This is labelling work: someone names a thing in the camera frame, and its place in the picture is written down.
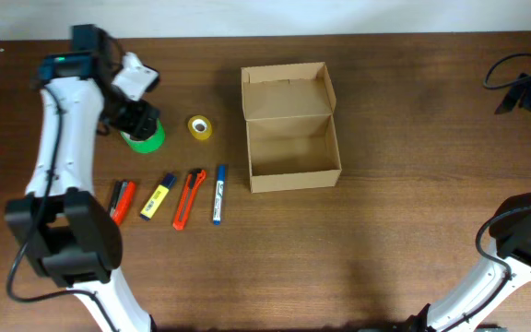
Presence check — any green tape roll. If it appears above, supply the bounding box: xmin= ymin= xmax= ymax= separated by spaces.
xmin=120 ymin=120 xmax=165 ymax=154

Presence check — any small yellow tape roll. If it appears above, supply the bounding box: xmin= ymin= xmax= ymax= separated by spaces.
xmin=188 ymin=115 xmax=212 ymax=140

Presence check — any brown cardboard box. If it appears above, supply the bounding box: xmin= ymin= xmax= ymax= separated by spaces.
xmin=241 ymin=62 xmax=342 ymax=194

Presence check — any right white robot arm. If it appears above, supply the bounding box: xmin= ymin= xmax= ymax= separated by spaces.
xmin=400 ymin=192 xmax=531 ymax=331

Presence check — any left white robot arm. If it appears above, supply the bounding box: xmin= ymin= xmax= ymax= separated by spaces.
xmin=5 ymin=24 xmax=162 ymax=331

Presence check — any orange utility knife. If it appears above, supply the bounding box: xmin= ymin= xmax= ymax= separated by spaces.
xmin=172 ymin=169 xmax=207 ymax=231

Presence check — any yellow highlighter marker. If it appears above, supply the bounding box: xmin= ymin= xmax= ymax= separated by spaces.
xmin=139 ymin=173 xmax=177 ymax=220

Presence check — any blue whiteboard marker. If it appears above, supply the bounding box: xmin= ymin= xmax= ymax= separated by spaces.
xmin=213 ymin=164 xmax=226 ymax=225

